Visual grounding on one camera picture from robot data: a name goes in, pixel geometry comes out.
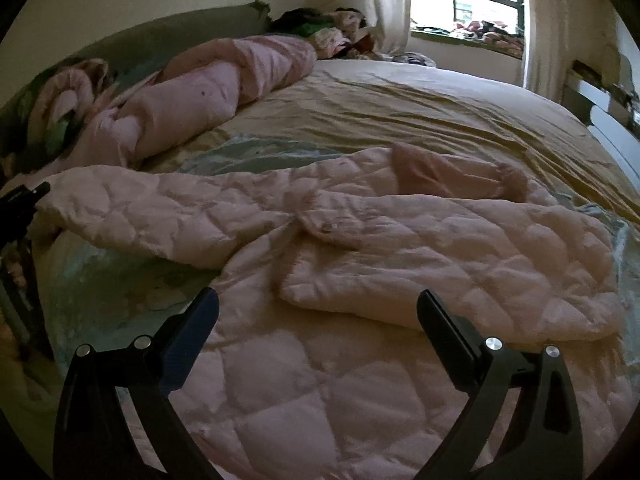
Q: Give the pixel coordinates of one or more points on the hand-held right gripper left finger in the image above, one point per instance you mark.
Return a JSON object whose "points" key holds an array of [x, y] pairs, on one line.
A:
{"points": [[192, 340]]}

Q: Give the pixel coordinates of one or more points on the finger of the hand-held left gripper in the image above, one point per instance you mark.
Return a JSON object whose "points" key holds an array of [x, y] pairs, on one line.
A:
{"points": [[20, 200]]}

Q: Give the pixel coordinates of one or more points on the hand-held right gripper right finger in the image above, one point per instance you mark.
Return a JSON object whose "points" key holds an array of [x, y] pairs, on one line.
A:
{"points": [[440, 330]]}

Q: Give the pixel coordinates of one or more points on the pink quilted coat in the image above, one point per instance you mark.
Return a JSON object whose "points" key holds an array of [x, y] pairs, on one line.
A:
{"points": [[350, 270]]}

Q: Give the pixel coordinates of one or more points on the small heap of dark clothes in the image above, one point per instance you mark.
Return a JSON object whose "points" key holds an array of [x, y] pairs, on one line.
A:
{"points": [[415, 59]]}

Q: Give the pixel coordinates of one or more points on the clothes heap on windowsill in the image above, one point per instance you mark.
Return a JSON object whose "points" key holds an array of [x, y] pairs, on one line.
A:
{"points": [[480, 32]]}

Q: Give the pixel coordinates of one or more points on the pile of mixed clothes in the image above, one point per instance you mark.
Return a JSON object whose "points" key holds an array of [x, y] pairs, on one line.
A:
{"points": [[325, 30]]}

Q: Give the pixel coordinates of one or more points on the pink and green cloth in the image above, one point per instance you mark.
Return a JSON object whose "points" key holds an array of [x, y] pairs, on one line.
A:
{"points": [[60, 100]]}

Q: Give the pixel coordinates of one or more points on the green headboard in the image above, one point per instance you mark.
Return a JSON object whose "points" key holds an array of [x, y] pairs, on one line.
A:
{"points": [[125, 45]]}

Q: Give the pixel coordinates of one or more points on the pink rolled duvet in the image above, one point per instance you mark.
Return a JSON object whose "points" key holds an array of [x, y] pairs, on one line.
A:
{"points": [[200, 95]]}

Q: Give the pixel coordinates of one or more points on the bed with yellow sheet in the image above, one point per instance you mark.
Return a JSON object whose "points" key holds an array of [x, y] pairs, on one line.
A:
{"points": [[400, 105]]}

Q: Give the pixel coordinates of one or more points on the white cabinet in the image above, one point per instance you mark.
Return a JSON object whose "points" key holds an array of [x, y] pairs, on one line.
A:
{"points": [[607, 125]]}

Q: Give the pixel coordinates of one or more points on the clutter of small household things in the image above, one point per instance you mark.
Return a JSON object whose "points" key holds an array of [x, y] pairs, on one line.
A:
{"points": [[617, 92]]}

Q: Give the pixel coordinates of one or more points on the white lace curtain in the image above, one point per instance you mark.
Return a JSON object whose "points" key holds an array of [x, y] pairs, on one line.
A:
{"points": [[547, 25], [387, 5]]}

